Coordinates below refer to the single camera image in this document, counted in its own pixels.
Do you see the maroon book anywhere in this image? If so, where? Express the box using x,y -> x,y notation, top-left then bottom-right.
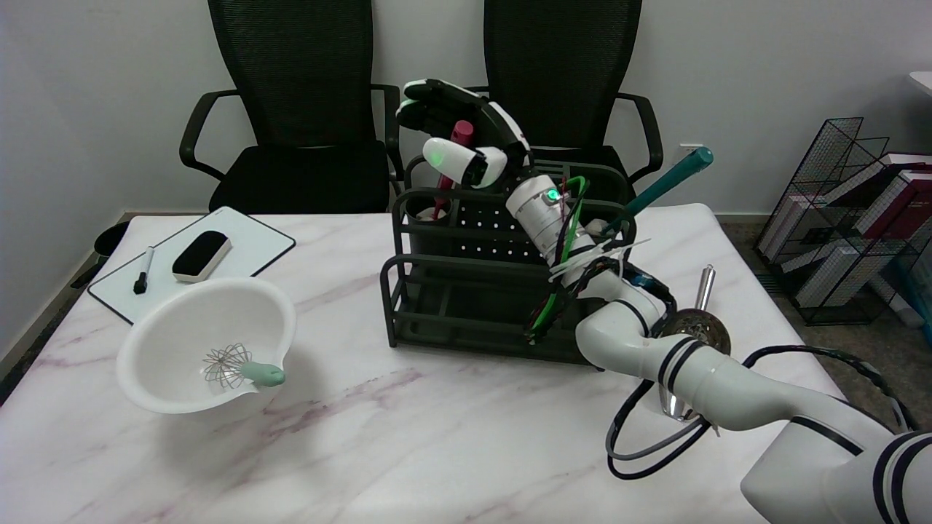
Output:
856,171 -> 932,241

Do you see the black round floor object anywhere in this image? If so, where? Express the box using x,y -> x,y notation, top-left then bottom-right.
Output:
71,221 -> 132,290

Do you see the small white whiteboard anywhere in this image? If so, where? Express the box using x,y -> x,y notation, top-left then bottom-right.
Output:
87,206 -> 297,326

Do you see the white plastic mixing bowl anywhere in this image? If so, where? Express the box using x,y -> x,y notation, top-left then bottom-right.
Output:
116,277 -> 298,416

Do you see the teal bottle brush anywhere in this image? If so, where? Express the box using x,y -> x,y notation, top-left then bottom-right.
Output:
582,146 -> 714,237

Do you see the shiny steel strainer ladle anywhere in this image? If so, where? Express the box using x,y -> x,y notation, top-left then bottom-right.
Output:
657,265 -> 732,423

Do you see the black whiteboard marker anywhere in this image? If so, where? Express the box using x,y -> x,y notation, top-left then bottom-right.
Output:
133,246 -> 156,295

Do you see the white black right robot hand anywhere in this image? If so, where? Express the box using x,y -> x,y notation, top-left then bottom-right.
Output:
395,79 -> 535,191

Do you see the dark green dish rack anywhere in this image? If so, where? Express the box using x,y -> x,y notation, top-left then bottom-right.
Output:
379,152 -> 638,372

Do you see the black white board eraser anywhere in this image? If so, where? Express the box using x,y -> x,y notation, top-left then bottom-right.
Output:
172,230 -> 233,284

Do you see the green red wire bundle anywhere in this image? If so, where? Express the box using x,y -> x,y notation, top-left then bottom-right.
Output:
524,175 -> 652,347

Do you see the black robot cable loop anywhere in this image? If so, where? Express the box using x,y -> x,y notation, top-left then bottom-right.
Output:
606,345 -> 920,482

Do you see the wire whisk mint handle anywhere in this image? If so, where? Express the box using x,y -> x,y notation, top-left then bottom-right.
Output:
202,343 -> 287,392

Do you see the black wire magazine rack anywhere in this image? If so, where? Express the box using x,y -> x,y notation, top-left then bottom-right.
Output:
754,116 -> 932,327

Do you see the white books stack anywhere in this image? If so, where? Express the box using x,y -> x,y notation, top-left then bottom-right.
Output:
794,244 -> 885,308

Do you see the black mesh office chair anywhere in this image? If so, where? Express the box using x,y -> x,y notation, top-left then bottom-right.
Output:
179,0 -> 403,214
455,0 -> 665,205

